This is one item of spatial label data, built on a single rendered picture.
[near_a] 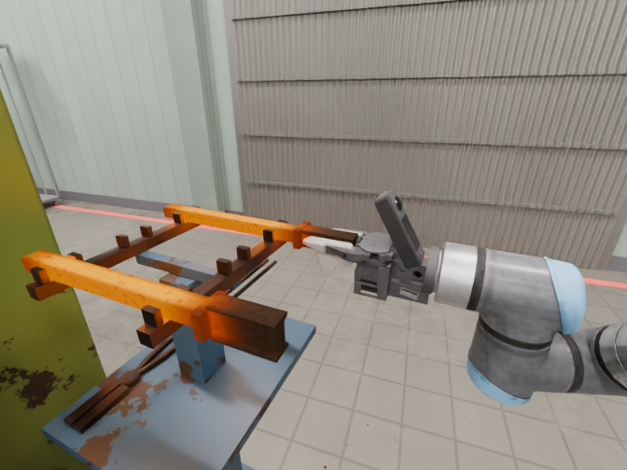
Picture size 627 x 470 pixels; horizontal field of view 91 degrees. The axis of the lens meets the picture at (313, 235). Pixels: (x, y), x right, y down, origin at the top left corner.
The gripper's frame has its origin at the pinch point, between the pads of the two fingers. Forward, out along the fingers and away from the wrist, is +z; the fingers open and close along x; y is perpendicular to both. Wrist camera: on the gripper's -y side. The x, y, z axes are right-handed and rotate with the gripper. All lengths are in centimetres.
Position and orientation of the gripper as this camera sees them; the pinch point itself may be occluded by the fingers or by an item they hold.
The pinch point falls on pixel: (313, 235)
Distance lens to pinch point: 52.6
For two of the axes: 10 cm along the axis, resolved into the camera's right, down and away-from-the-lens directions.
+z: -9.1, -1.7, 3.8
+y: 0.0, 9.2, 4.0
